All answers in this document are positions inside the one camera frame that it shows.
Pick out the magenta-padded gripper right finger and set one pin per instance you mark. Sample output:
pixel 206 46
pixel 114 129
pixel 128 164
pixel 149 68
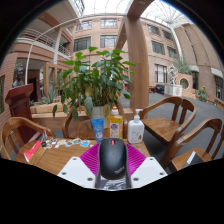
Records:
pixel 148 171

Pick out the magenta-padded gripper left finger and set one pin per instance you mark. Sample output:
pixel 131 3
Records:
pixel 76 171

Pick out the black computer mouse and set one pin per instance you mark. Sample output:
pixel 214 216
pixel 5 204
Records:
pixel 112 158

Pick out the white pump bottle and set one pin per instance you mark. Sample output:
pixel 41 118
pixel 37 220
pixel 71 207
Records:
pixel 135 130

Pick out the blue squeeze tube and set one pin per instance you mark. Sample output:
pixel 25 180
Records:
pixel 98 130

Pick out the black notebook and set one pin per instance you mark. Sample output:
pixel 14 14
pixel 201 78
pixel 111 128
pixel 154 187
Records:
pixel 196 159

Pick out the yellow liquid bottle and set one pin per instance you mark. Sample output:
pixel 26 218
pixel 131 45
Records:
pixel 115 126

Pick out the wooden planter with succulents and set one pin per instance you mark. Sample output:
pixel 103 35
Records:
pixel 46 113

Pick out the dark red wooden lectern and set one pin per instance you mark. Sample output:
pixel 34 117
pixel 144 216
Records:
pixel 20 106

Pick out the green potted plant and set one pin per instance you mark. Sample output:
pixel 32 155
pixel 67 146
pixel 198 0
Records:
pixel 96 80

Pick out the yellow flower potted plant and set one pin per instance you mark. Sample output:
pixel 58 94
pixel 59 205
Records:
pixel 202 94

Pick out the white metal sculpture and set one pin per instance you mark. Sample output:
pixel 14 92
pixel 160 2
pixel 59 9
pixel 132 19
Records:
pixel 172 75

